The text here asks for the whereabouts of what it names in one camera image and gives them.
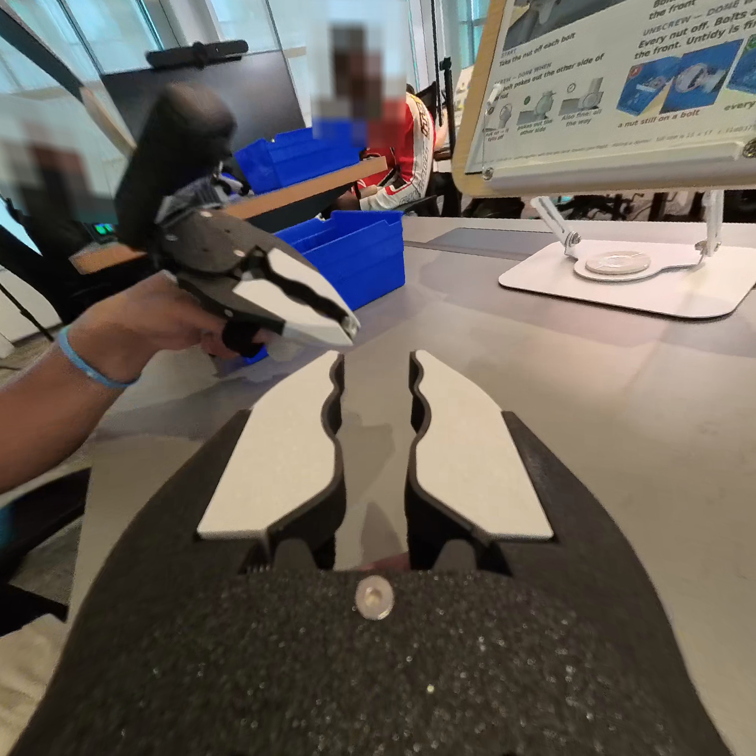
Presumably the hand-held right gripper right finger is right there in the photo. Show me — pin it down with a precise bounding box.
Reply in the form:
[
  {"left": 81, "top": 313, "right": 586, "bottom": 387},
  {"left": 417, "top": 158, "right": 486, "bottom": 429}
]
[{"left": 405, "top": 350, "right": 555, "bottom": 543}]

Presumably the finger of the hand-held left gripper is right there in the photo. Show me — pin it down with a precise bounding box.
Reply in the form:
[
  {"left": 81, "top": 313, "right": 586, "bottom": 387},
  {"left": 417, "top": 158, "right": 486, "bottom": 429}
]
[
  {"left": 232, "top": 278, "right": 356, "bottom": 348},
  {"left": 260, "top": 245, "right": 361, "bottom": 332}
]

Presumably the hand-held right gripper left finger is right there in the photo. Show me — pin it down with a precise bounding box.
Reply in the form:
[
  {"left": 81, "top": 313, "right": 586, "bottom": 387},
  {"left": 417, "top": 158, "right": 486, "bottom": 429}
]
[{"left": 196, "top": 350, "right": 347, "bottom": 541}]

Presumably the blue plastic bin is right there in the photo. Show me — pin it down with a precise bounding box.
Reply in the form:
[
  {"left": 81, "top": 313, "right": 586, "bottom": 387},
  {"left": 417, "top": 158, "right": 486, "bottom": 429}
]
[
  {"left": 234, "top": 118, "right": 370, "bottom": 196},
  {"left": 241, "top": 209, "right": 408, "bottom": 365}
]

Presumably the person's left hand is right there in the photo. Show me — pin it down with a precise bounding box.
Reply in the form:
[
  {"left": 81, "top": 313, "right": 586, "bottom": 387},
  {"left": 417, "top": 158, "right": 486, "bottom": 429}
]
[{"left": 66, "top": 273, "right": 280, "bottom": 387}]

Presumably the wooden office desk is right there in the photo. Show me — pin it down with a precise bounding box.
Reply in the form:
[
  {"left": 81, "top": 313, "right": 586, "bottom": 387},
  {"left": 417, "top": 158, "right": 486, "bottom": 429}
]
[{"left": 71, "top": 156, "right": 389, "bottom": 275}]

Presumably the black video bar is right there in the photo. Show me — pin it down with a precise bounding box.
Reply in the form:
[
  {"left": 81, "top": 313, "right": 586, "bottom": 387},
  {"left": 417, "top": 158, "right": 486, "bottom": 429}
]
[{"left": 146, "top": 39, "right": 250, "bottom": 70}]

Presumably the black monitor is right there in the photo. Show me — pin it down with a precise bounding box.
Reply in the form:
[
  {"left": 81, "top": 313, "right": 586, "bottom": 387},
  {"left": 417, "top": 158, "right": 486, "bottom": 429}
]
[{"left": 100, "top": 50, "right": 306, "bottom": 156}]

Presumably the blue wristband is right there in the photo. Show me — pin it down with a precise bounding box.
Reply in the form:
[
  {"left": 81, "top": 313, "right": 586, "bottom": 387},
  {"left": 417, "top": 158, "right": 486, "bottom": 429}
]
[{"left": 57, "top": 326, "right": 141, "bottom": 391}]

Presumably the instruction sheet on stand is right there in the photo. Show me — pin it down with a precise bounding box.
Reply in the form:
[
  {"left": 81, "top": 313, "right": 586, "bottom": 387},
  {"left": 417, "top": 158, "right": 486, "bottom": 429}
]
[{"left": 450, "top": 0, "right": 756, "bottom": 198}]

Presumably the white tablet stand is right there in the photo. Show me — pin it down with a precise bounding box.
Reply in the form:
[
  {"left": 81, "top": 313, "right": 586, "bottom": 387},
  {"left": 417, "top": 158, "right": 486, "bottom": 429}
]
[{"left": 484, "top": 83, "right": 756, "bottom": 321}]

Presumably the teal office chair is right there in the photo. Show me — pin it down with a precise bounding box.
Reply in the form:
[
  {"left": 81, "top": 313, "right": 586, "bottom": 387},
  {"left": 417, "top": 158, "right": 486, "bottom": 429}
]
[{"left": 0, "top": 467, "right": 92, "bottom": 637}]

